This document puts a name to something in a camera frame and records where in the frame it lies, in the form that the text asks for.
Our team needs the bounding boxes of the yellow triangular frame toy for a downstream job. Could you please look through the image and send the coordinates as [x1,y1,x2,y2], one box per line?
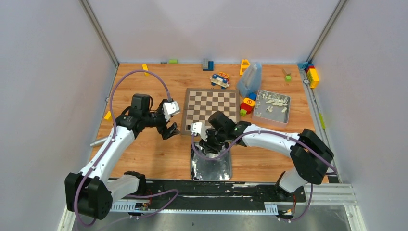
[239,59,251,76]

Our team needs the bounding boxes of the wooden chessboard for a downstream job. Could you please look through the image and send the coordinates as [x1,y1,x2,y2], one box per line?
[179,88,240,135]

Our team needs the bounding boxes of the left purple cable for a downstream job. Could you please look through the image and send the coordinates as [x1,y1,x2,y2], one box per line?
[73,70,180,228]

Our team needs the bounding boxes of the silver tray white pieces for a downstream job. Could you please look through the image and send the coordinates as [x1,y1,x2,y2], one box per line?
[252,90,291,128]

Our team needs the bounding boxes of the green block at wall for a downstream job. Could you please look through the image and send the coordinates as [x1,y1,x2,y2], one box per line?
[168,59,179,64]

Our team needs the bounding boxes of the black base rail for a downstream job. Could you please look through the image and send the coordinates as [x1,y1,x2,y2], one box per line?
[111,180,306,215]

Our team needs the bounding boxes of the translucent blue plastic container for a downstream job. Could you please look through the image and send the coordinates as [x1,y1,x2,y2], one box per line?
[236,62,262,98]

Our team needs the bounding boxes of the yellow block left edge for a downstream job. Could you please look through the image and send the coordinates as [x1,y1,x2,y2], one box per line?
[103,111,112,121]

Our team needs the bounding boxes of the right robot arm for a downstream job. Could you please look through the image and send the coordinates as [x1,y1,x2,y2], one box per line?
[190,111,337,201]

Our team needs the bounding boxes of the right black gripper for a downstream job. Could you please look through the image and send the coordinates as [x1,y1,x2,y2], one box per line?
[199,128,228,154]

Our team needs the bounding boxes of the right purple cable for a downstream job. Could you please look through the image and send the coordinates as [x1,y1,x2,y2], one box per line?
[191,129,337,223]

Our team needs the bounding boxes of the yellow block far left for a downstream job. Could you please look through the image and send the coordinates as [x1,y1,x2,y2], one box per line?
[142,64,150,76]

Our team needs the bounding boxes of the silver tray black pieces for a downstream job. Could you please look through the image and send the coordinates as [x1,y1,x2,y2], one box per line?
[190,148,232,181]

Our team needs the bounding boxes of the blue grey block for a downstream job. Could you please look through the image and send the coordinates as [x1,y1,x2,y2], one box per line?
[202,58,214,71]

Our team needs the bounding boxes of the yellow red blue brick stack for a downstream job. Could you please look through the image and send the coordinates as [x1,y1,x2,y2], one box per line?
[297,62,320,89]

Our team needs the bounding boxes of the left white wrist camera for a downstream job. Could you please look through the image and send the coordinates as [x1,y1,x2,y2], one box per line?
[162,101,181,122]

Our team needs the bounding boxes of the colourful toy car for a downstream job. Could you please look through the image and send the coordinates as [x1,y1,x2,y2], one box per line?
[209,72,230,89]

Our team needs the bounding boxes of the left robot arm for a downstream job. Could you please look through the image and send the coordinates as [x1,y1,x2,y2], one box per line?
[64,94,180,220]

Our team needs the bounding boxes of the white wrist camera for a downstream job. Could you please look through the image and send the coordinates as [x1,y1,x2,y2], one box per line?
[190,122,207,141]
[162,101,181,122]

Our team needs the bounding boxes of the purple cable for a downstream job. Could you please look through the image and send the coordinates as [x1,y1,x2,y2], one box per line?
[73,70,180,228]
[191,129,337,223]

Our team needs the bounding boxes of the grey cylinder tube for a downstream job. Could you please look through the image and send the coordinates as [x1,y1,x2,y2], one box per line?
[90,136,108,147]

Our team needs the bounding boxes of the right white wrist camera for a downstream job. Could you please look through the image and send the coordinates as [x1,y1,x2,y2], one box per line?
[190,122,207,141]

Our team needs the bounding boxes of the red yellow blue block toy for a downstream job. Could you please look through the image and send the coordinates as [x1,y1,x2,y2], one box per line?
[239,93,256,116]

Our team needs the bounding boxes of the wooden brown block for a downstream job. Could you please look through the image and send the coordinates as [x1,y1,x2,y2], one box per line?
[282,68,291,76]

